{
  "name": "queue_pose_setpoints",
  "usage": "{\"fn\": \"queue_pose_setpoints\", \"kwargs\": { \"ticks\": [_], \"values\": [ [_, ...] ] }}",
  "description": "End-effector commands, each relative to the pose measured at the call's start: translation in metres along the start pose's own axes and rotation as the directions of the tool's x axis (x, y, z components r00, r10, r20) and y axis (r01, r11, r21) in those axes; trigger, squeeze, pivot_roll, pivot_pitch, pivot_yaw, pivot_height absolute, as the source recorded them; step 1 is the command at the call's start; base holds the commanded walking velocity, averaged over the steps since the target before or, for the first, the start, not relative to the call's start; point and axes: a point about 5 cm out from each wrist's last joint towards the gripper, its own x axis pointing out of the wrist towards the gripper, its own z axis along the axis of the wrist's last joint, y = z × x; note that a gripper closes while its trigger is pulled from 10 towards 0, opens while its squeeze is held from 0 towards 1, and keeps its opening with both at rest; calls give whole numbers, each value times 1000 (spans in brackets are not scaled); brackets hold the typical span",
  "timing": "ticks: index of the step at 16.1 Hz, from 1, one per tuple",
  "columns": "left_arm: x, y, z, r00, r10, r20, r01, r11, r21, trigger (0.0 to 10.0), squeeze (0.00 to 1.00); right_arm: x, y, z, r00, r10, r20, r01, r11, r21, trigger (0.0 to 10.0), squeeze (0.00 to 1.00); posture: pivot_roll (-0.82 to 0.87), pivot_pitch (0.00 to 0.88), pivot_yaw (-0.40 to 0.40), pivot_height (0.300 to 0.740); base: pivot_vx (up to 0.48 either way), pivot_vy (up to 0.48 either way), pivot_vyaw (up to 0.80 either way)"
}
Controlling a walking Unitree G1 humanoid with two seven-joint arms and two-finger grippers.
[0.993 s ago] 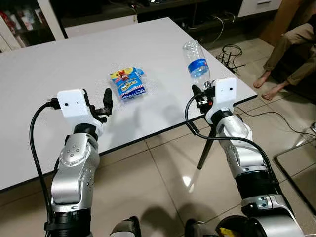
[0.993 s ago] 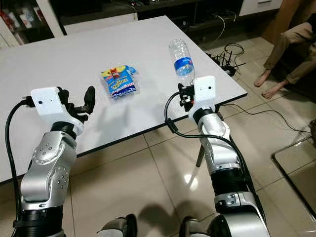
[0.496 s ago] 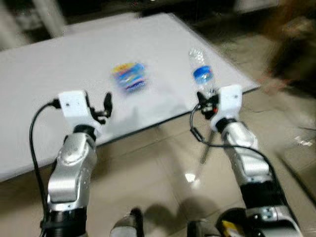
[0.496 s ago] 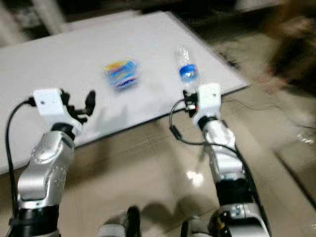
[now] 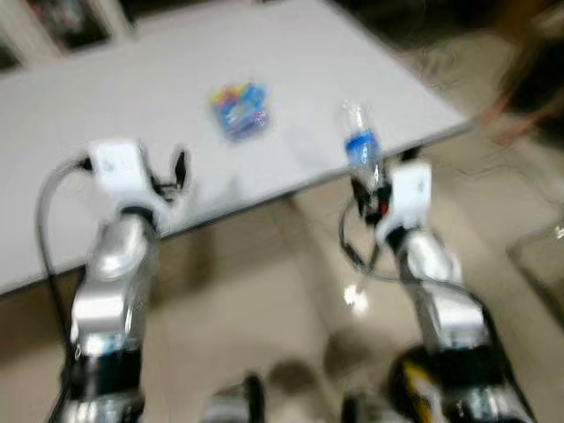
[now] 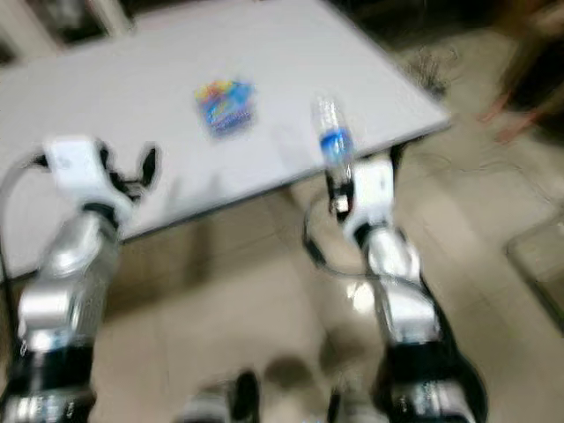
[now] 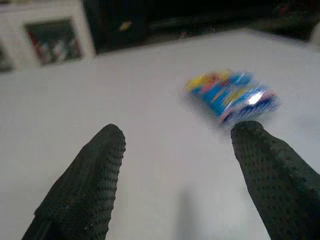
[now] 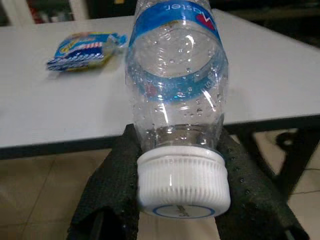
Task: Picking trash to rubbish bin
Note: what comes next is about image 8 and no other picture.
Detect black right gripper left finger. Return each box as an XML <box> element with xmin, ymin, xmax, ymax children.
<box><xmin>65</xmin><ymin>123</ymin><xmax>143</xmax><ymax>240</ymax></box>

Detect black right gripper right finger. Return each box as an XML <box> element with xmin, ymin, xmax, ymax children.
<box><xmin>214</xmin><ymin>126</ymin><xmax>310</xmax><ymax>240</ymax></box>

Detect clear plastic water bottle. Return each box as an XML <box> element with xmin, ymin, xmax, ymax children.
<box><xmin>124</xmin><ymin>0</ymin><xmax>231</xmax><ymax>219</ymax></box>

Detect blue yellow snack wrapper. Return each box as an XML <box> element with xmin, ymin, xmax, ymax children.
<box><xmin>45</xmin><ymin>31</ymin><xmax>129</xmax><ymax>73</ymax></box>

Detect white framed bookshelf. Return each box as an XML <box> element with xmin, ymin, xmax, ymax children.
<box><xmin>0</xmin><ymin>0</ymin><xmax>91</xmax><ymax>26</ymax></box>

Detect white table with black frame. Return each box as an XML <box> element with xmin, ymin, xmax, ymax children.
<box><xmin>0</xmin><ymin>8</ymin><xmax>320</xmax><ymax>198</ymax></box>

